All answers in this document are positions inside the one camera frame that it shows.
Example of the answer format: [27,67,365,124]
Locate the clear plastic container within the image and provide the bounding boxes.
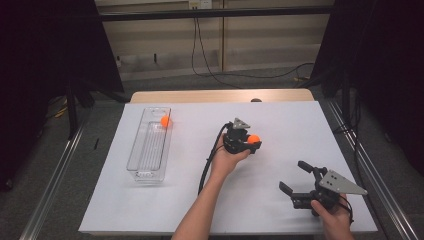
[125,106,174,184]

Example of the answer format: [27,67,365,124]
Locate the person's left hand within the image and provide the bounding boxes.
[209,134,252,183]

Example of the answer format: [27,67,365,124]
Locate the black metal stand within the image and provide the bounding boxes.
[64,79,80,141]

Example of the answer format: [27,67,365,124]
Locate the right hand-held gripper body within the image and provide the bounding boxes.
[290,165,369,218]

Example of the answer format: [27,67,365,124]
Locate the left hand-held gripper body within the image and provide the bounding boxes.
[222,117,254,155]

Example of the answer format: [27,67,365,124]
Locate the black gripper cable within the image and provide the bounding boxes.
[197,121,233,196]
[339,194,355,225]

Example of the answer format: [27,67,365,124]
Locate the person's right hand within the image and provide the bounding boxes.
[310,195,356,240]

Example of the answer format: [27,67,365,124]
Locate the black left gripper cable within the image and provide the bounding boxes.
[197,121,233,196]

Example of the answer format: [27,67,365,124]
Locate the black curtain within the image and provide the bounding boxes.
[0,0,125,193]
[309,0,424,178]

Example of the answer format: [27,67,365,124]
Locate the yellow cable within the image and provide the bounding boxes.
[52,105,70,119]

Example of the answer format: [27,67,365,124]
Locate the black horizontal bar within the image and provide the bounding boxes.
[99,5,335,22]

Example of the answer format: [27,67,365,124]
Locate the white wall outlet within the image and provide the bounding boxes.
[188,0,213,10]

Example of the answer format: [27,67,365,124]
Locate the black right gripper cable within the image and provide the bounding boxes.
[339,194,355,225]

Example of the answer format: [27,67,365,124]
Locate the light wooden table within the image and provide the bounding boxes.
[129,88,315,104]

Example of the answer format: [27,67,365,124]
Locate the metal floor rail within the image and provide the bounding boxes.
[325,99,414,240]
[19,109,92,240]

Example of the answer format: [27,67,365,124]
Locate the long black floor cable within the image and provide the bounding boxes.
[195,17,316,80]

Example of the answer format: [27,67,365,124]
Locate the white board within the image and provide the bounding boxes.
[78,100,379,236]

